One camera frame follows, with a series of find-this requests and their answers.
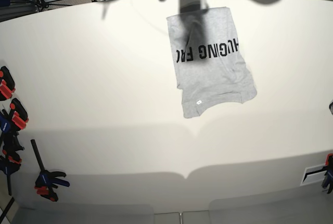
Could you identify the grey T-shirt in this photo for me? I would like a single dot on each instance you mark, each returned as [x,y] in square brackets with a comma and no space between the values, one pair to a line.
[209,67]

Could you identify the blue black bar clamp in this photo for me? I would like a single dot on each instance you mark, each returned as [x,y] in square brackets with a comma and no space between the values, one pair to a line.
[47,181]

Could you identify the red black clamp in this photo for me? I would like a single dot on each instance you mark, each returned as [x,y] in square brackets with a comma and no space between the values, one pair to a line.
[18,116]
[7,84]

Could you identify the red black clamp top left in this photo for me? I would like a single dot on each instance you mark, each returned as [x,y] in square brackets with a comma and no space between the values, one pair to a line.
[7,84]

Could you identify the white label plate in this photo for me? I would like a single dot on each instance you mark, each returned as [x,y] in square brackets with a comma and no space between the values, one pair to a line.
[313,174]

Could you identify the blue clamp right edge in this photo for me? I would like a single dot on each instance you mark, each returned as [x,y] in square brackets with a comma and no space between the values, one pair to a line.
[327,182]

